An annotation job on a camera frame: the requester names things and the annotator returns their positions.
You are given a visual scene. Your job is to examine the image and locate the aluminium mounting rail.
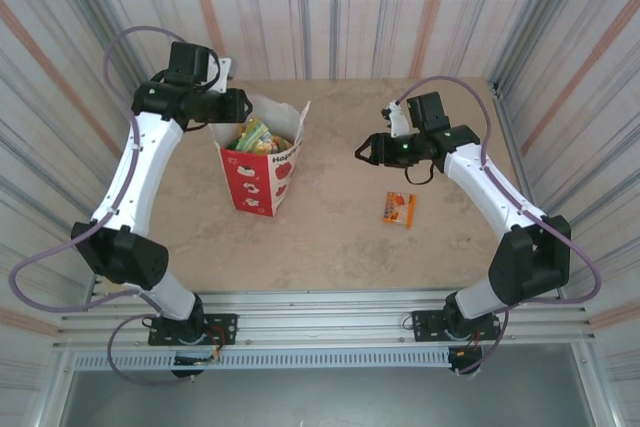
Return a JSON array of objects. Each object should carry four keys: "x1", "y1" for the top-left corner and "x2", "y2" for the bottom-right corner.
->
[{"x1": 52, "y1": 289, "x2": 599, "y2": 351}]

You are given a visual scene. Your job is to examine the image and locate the left base coloured wires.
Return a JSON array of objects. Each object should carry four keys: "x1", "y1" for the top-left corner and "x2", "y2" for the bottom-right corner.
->
[{"x1": 207, "y1": 325, "x2": 225, "y2": 363}]

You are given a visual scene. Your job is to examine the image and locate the red and white paper bag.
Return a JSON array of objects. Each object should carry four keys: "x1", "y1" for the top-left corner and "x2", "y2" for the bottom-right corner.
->
[{"x1": 212, "y1": 94, "x2": 311, "y2": 218}]

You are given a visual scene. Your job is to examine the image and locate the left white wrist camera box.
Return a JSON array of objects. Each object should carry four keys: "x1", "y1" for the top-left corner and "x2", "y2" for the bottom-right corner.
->
[{"x1": 207, "y1": 57, "x2": 235, "y2": 94}]

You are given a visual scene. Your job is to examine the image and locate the perforated grey cable tray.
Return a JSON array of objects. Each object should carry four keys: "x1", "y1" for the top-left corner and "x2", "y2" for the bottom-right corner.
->
[{"x1": 72, "y1": 349, "x2": 451, "y2": 372}]

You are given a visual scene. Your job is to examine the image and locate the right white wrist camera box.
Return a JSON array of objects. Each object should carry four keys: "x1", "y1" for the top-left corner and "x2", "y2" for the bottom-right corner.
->
[{"x1": 382, "y1": 100, "x2": 414, "y2": 139}]

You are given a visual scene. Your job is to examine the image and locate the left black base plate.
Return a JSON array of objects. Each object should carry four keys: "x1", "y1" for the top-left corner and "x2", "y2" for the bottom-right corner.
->
[{"x1": 148, "y1": 313, "x2": 239, "y2": 347}]

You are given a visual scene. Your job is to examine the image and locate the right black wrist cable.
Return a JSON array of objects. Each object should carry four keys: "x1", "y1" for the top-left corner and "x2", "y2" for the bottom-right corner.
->
[{"x1": 403, "y1": 157, "x2": 437, "y2": 186}]

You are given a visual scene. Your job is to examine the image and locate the small orange candy sachet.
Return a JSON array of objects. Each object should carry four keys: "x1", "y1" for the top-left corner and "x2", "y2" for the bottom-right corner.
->
[{"x1": 382, "y1": 191, "x2": 417, "y2": 231}]

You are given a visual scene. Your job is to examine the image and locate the base coloured wires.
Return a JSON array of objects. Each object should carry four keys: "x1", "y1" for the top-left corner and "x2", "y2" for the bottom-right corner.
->
[
  {"x1": 207, "y1": 325, "x2": 225, "y2": 363},
  {"x1": 460, "y1": 329, "x2": 485, "y2": 356}
]

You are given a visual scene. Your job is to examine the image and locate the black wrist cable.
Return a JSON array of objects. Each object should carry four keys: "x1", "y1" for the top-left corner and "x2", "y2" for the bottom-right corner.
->
[
  {"x1": 403, "y1": 157, "x2": 437, "y2": 186},
  {"x1": 192, "y1": 48, "x2": 222, "y2": 94}
]

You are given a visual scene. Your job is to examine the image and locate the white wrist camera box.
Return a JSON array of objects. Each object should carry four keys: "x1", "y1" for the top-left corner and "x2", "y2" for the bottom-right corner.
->
[
  {"x1": 382, "y1": 100, "x2": 414, "y2": 139},
  {"x1": 207, "y1": 57, "x2": 235, "y2": 94}
]

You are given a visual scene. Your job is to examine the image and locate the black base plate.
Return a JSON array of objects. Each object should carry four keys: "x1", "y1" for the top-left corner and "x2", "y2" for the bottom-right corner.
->
[
  {"x1": 148, "y1": 313, "x2": 239, "y2": 347},
  {"x1": 410, "y1": 310, "x2": 503, "y2": 343}
]

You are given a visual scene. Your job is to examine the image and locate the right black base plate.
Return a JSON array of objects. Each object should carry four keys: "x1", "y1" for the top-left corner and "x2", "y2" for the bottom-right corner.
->
[{"x1": 410, "y1": 310, "x2": 503, "y2": 343}]

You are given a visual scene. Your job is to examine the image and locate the right base coloured wires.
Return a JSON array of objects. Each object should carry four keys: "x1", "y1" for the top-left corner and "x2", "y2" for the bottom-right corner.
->
[{"x1": 460, "y1": 329, "x2": 485, "y2": 356}]

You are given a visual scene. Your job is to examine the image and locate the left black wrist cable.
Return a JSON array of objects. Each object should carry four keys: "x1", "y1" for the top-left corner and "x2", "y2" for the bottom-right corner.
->
[{"x1": 192, "y1": 48, "x2": 222, "y2": 94}]

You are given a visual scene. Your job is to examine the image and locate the grey metal lower panel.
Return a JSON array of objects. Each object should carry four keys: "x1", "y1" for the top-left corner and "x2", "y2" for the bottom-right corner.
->
[{"x1": 59, "y1": 370, "x2": 599, "y2": 427}]

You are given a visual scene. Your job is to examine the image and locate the green yellow Fox's candy bag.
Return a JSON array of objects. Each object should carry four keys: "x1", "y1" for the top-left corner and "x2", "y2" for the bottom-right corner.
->
[{"x1": 235, "y1": 117, "x2": 274, "y2": 153}]

